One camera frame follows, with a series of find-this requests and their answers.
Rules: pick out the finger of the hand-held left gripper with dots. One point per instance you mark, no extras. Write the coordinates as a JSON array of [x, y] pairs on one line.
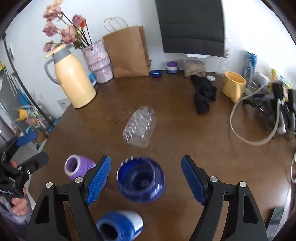
[[26, 139], [34, 161]]

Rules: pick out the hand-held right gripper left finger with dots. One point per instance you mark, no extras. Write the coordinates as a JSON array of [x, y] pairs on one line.
[[98, 179]]

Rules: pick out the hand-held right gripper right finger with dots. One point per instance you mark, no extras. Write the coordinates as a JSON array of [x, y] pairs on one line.
[[193, 179]]

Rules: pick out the dark blue cup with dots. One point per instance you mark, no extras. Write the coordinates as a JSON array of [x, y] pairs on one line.
[[141, 180]]

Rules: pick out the yellow cup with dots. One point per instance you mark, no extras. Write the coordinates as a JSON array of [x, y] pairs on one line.
[[233, 88]]

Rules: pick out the person's left hand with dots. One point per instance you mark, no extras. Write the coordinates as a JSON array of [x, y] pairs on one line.
[[19, 205]]

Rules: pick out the purple bottle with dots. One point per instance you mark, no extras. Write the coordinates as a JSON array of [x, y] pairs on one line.
[[77, 166]]

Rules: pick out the pile of colourful toys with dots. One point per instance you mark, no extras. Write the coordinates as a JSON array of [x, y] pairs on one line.
[[23, 113]]

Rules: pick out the blue and white bottle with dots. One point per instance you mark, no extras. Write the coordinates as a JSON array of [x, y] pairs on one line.
[[120, 226]]

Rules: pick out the black metal stand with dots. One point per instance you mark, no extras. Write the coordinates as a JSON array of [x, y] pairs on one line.
[[17, 76]]

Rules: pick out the clear plastic bottle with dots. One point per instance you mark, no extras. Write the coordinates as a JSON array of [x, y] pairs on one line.
[[140, 126]]

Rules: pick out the yellow thermos jug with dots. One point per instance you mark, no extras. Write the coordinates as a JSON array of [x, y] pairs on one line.
[[74, 83]]

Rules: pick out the black cloth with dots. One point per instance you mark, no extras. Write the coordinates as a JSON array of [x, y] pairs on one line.
[[203, 95]]

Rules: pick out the small blue box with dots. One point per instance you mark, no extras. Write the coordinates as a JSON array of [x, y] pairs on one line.
[[91, 77]]

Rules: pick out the black device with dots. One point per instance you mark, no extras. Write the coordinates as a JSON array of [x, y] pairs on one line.
[[268, 111]]

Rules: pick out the white cap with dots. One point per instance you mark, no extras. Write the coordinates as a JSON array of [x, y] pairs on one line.
[[211, 78]]

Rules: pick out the pink patterned vase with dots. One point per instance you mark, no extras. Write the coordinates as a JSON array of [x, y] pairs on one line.
[[98, 60]]

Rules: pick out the glass jar of grains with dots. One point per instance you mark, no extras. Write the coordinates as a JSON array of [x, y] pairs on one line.
[[194, 68]]

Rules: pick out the blue lid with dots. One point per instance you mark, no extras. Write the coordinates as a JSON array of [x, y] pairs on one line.
[[155, 74]]

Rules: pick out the purple and white jar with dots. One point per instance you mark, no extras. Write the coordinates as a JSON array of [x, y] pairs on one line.
[[172, 67]]

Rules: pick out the dried pink flower bouquet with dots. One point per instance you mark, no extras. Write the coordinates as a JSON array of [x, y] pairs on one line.
[[69, 32]]

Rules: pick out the clear glass container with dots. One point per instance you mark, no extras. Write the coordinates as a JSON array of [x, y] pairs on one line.
[[257, 81]]

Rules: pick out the blue packet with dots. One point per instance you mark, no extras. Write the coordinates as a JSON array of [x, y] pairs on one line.
[[251, 61]]

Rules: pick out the brown paper bag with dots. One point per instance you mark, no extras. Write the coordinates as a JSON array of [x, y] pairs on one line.
[[127, 51]]

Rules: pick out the yellow green packet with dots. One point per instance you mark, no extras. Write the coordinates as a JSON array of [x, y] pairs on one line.
[[279, 77]]

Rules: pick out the black hanging fabric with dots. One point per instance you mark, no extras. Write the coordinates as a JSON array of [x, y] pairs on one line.
[[192, 25]]

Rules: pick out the white wall socket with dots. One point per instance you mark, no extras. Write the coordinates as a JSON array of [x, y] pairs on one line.
[[62, 104]]

